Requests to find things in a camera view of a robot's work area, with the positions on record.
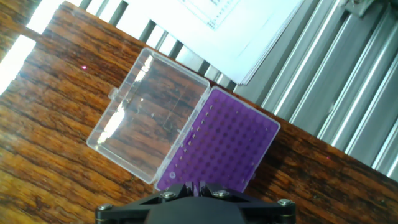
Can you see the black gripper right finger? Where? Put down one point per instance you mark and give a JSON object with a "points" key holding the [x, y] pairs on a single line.
{"points": [[267, 210]]}

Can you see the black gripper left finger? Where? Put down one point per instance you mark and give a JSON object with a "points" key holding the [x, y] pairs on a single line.
{"points": [[130, 208]]}

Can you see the small clear pipette tip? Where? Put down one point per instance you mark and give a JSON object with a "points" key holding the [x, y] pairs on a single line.
{"points": [[172, 175]]}

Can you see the purple pipette tip box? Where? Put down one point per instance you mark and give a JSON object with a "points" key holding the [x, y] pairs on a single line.
{"points": [[224, 140]]}

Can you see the brown wooden board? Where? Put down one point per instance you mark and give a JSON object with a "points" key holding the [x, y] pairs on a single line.
{"points": [[62, 140]]}

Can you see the white printed paper sheets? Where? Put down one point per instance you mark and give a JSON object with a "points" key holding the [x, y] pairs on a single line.
{"points": [[233, 37]]}

